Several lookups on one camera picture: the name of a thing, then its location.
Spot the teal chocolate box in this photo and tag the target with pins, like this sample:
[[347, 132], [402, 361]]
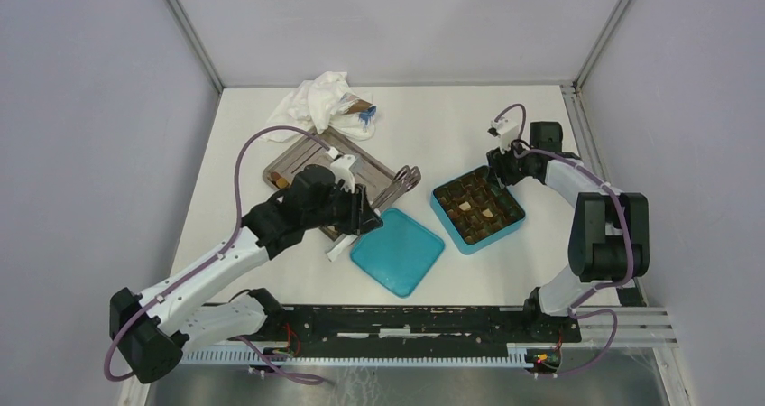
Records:
[[469, 230]]

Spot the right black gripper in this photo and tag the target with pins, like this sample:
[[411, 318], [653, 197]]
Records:
[[497, 161]]

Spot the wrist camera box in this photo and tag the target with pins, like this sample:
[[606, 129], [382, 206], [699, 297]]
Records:
[[344, 169], [506, 131]]

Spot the teal box lid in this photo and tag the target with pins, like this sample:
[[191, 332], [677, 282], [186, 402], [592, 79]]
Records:
[[399, 254]]

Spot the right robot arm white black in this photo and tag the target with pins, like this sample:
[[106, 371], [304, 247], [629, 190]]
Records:
[[609, 241]]

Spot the stainless steel tray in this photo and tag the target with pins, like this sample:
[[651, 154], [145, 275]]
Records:
[[299, 158]]

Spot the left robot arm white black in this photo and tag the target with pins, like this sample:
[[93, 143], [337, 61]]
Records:
[[154, 328]]

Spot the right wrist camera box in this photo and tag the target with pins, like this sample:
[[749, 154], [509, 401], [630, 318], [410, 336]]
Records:
[[506, 131]]

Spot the white crumpled cloth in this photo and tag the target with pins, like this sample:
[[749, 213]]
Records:
[[314, 105]]

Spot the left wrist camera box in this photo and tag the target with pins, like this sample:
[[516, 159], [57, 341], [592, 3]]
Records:
[[344, 169]]

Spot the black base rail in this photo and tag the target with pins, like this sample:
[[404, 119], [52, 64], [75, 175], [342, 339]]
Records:
[[377, 332]]

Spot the brown blue wrapper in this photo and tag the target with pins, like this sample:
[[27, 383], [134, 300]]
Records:
[[351, 104]]

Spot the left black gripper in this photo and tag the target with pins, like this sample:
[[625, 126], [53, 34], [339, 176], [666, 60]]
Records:
[[357, 206]]

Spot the metal serving tongs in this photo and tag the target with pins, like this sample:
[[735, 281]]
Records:
[[406, 179]]

